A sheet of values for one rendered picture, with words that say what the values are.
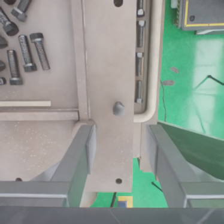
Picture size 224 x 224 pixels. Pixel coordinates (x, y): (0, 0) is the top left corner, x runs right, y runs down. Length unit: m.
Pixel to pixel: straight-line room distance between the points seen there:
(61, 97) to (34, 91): 0.05
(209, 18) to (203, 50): 0.40
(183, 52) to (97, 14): 1.51
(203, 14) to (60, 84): 1.31
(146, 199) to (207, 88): 1.47
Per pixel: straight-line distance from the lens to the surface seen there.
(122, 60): 0.27
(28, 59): 0.28
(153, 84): 0.39
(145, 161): 0.48
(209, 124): 2.01
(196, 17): 1.46
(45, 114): 0.29
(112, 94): 0.27
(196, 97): 1.85
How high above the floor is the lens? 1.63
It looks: 73 degrees down
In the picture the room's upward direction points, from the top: 175 degrees counter-clockwise
